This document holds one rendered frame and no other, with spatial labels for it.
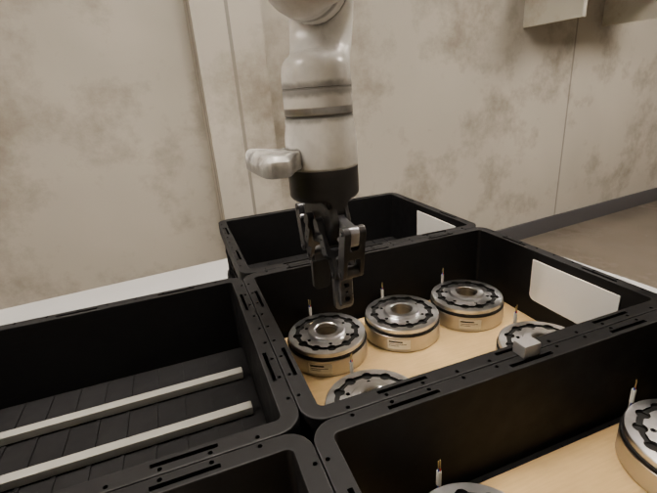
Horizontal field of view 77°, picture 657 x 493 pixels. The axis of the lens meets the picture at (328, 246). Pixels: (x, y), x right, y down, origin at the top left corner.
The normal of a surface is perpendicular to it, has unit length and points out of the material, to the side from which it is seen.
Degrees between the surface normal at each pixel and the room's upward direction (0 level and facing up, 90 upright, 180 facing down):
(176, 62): 90
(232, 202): 90
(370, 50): 90
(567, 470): 0
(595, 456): 0
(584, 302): 90
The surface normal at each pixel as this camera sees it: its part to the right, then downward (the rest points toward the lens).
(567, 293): -0.94, 0.18
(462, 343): -0.07, -0.93
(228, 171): 0.43, 0.28
